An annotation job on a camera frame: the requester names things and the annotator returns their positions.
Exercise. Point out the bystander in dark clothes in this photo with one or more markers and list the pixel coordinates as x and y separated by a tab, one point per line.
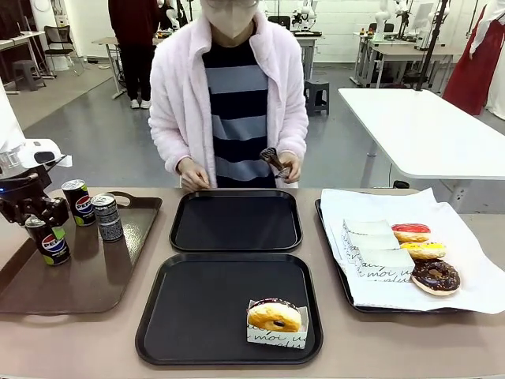
136	39

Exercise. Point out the black stand pole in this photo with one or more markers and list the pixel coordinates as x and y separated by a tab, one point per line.
432	43

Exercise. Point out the person in pink fleece jacket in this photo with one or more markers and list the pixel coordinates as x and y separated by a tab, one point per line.
236	102

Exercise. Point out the yellow glazed donut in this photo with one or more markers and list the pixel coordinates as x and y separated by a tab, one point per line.
424	250

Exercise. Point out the person's left forearm pink sleeve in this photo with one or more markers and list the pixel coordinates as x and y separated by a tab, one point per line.
294	134

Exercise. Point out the large white table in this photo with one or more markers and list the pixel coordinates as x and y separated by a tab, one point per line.
426	126

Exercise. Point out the person's left hand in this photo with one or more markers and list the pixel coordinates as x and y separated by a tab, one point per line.
294	167

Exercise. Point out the large chocolate donut with nuts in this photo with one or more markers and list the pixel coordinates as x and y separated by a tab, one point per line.
436	278

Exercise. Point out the person's right hand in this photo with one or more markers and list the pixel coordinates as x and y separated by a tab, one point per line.
193	175

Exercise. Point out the black office chair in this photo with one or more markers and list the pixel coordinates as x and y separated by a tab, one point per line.
59	43

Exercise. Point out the beige lab table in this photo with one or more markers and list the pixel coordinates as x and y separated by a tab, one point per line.
406	53
307	39
112	41

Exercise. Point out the red glazed donut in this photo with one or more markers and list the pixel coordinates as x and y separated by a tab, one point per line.
411	233

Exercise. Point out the person's right forearm pink sleeve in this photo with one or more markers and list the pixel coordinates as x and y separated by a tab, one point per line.
171	142

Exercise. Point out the white paper sheet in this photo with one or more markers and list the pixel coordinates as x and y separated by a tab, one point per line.
465	237

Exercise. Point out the white face mask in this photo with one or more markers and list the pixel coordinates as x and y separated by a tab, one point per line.
230	21

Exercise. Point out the grey plastic stool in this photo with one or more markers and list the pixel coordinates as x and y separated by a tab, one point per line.
316	94
27	73

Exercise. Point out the black tray under paper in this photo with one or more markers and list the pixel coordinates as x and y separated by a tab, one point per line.
349	292

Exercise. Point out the dark metal tongs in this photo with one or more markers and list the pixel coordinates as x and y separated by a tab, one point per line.
275	156

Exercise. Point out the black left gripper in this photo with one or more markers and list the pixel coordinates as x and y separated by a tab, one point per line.
37	207

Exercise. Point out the red dress on mannequin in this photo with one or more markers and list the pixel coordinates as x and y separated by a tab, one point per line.
469	71

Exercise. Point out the black square serving tray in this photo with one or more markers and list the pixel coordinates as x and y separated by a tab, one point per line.
197	312
236	221

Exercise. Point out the chocolate glazed donut with sprinkles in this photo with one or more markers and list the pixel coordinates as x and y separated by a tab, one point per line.
272	316

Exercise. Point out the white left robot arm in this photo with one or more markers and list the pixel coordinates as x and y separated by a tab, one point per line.
37	152

